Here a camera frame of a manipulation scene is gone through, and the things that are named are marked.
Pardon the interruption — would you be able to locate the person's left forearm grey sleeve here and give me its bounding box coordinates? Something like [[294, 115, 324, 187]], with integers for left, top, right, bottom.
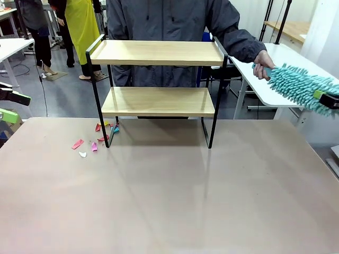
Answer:
[[225, 28, 267, 64]]

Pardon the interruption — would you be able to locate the grey background workbench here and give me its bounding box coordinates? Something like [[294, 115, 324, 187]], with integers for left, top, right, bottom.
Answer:
[[0, 7, 21, 38]]

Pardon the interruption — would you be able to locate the wooden background desk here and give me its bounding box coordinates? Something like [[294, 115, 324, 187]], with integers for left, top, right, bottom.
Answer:
[[263, 20, 310, 43]]

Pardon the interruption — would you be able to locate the black stand pole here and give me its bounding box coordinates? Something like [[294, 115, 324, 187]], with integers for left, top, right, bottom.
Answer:
[[274, 0, 292, 45]]

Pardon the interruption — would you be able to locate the person in yellow apron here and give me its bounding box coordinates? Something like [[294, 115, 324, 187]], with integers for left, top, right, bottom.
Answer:
[[49, 0, 109, 80]]

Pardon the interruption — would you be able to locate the white round-cornered table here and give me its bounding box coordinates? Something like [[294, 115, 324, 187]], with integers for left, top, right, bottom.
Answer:
[[0, 38, 35, 88]]

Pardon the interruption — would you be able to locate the white side table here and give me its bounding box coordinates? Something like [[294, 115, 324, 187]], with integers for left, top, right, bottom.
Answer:
[[228, 42, 339, 125]]

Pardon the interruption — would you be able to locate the teal chenille duster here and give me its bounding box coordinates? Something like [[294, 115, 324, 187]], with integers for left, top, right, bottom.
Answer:
[[251, 62, 339, 119]]

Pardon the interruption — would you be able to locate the thin black tripod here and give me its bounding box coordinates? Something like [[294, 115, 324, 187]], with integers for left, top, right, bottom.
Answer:
[[258, 0, 275, 43]]

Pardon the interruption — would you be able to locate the person's left hand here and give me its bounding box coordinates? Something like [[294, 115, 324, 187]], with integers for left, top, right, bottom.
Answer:
[[253, 50, 276, 80]]

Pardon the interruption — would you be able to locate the cardboard box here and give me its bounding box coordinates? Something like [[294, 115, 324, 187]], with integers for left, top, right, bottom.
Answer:
[[4, 108, 24, 134]]

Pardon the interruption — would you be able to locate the two-tier wooden shelf black frame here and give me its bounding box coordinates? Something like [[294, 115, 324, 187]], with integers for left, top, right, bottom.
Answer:
[[85, 34, 229, 149]]

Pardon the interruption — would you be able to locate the beige floor mat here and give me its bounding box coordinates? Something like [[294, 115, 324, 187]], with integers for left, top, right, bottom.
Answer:
[[43, 70, 69, 81]]

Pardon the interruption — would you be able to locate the person in dark clothes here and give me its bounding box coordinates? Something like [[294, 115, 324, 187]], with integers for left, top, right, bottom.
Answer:
[[15, 0, 58, 76]]

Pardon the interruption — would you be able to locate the person in grey jacket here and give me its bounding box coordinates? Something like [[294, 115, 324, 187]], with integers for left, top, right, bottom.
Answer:
[[105, 0, 240, 88]]

